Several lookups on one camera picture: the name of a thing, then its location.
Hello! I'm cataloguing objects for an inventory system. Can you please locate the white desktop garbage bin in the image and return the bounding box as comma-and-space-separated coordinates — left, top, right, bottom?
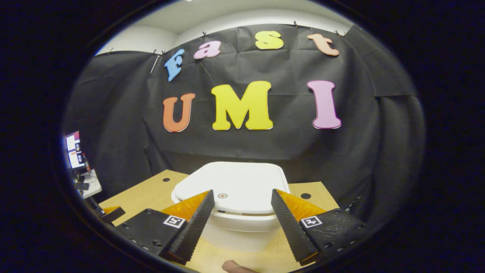
171, 162, 291, 253

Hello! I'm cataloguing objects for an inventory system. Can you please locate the computer monitor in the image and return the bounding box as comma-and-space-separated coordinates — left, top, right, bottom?
64, 131, 87, 170

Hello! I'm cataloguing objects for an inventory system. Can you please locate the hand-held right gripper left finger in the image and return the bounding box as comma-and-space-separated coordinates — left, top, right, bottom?
116, 190, 215, 265

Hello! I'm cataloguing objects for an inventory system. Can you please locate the black backdrop cloth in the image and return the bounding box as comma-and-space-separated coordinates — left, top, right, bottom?
63, 24, 426, 228

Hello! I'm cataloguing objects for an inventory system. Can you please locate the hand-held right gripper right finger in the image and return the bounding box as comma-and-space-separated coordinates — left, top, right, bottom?
271, 189, 367, 266

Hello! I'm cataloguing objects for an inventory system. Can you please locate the wooden desktop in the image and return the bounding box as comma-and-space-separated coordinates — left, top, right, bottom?
99, 169, 340, 273

